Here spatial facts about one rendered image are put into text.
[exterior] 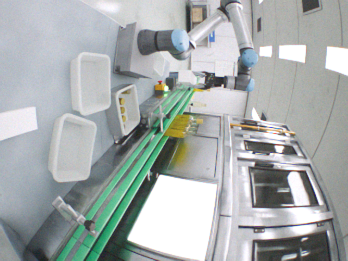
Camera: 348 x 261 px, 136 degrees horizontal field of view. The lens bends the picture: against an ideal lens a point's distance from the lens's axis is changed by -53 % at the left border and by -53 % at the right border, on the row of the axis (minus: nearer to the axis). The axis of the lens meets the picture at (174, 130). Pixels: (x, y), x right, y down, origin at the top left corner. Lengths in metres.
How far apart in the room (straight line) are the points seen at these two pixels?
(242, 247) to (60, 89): 0.93
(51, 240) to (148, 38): 0.92
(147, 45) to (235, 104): 6.52
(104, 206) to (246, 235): 0.60
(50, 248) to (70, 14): 0.79
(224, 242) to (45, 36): 0.97
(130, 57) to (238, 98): 6.51
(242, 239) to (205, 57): 6.48
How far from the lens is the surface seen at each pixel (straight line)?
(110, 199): 0.58
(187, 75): 0.75
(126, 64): 0.74
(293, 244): 0.85
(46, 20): 0.59
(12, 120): 0.44
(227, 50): 6.68
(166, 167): 0.87
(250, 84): 0.82
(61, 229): 0.58
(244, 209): 0.80
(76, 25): 0.65
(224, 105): 7.09
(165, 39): 0.75
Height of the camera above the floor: 1.24
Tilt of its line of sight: 15 degrees down
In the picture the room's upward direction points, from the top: 97 degrees clockwise
